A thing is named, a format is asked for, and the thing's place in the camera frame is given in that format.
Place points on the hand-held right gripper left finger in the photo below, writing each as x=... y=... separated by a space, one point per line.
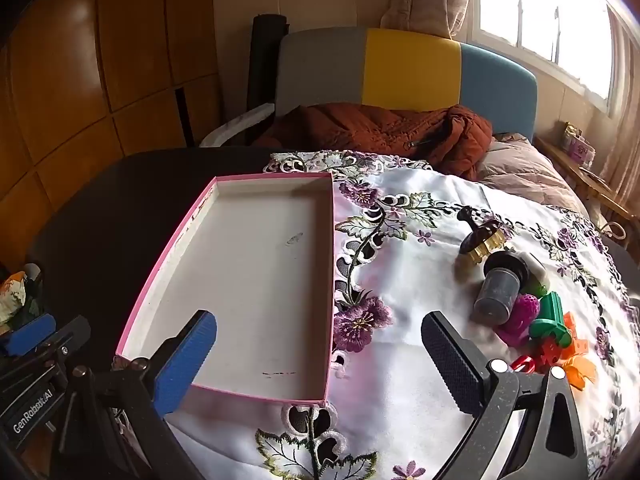
x=185 y=360

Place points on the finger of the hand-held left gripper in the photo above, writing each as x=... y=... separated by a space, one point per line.
x=30 y=335

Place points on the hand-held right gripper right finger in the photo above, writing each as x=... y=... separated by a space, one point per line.
x=450 y=360

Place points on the magenta perforated dome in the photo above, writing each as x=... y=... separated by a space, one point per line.
x=522 y=315

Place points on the red puzzle piece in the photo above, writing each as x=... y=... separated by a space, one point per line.
x=542 y=355

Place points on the green plastic spool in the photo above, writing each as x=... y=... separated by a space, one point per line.
x=550 y=320

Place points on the yellow ribbed plastic piece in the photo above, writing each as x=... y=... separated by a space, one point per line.
x=487 y=256

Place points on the pink cardboard box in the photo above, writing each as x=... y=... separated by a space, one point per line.
x=250 y=270

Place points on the dark red metallic tube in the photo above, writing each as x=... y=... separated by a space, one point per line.
x=477 y=237

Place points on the orange plastic block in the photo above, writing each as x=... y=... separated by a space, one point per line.
x=575 y=345

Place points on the green and white bottle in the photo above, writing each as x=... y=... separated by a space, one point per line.
x=535 y=265

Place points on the floral printed cloth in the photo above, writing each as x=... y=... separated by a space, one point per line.
x=12 y=295

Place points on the white floral embroidered tablecloth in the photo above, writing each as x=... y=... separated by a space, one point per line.
x=415 y=280

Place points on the orange translucent plastic piece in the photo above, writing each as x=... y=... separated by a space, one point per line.
x=582 y=375

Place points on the pale pink duvet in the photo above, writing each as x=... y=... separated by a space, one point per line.
x=525 y=170

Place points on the wooden side bench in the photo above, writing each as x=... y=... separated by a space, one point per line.
x=600 y=195

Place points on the rust brown quilted jacket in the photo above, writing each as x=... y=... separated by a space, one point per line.
x=360 y=130

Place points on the purple box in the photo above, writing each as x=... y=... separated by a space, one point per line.
x=577 y=145

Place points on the wooden wardrobe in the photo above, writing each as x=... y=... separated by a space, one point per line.
x=100 y=60

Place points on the grey yellow blue headboard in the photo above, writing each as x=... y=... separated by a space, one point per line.
x=410 y=65

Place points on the window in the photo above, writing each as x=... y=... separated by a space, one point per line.
x=540 y=5

